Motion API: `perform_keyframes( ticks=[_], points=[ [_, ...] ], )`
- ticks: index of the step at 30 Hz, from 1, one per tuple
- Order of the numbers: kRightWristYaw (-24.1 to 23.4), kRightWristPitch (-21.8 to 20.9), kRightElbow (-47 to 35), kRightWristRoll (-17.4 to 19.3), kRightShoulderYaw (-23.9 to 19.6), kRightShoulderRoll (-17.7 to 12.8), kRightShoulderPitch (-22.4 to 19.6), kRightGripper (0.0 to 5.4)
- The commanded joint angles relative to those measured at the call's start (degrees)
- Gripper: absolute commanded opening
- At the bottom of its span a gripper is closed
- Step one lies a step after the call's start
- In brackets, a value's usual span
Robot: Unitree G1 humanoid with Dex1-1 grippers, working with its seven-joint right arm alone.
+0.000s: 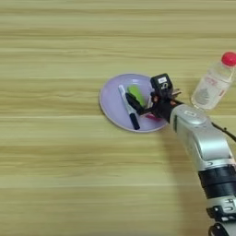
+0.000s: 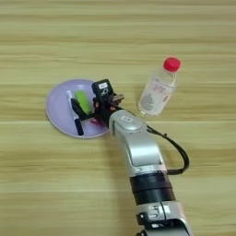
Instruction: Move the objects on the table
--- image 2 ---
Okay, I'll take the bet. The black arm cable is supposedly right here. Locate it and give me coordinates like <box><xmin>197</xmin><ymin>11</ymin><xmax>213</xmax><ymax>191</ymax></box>
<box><xmin>118</xmin><ymin>105</ymin><xmax>191</xmax><ymax>176</ymax></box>

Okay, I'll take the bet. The green rectangular block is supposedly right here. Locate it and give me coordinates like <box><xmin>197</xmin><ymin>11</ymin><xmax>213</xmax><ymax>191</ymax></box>
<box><xmin>75</xmin><ymin>89</ymin><xmax>93</xmax><ymax>115</ymax></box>

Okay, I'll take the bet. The clear bottle with red cap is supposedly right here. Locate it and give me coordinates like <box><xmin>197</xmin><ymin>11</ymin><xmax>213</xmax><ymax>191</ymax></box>
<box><xmin>136</xmin><ymin>56</ymin><xmax>183</xmax><ymax>117</ymax></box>

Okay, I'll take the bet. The white marker with black cap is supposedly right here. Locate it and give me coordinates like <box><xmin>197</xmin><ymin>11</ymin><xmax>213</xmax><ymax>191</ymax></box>
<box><xmin>65</xmin><ymin>89</ymin><xmax>85</xmax><ymax>136</ymax></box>

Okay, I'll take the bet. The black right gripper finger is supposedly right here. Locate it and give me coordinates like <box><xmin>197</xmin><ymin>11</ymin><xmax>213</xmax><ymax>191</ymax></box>
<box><xmin>70</xmin><ymin>98</ymin><xmax>95</xmax><ymax>122</ymax></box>
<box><xmin>112</xmin><ymin>93</ymin><xmax>125</xmax><ymax>104</ymax></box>

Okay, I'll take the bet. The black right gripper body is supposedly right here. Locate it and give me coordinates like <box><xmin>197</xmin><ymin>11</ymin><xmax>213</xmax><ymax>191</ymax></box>
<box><xmin>93</xmin><ymin>91</ymin><xmax>124</xmax><ymax>127</ymax></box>

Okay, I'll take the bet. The round purple plate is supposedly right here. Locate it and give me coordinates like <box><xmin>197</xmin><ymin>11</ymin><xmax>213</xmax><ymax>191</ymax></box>
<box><xmin>44</xmin><ymin>78</ymin><xmax>111</xmax><ymax>139</ymax></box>

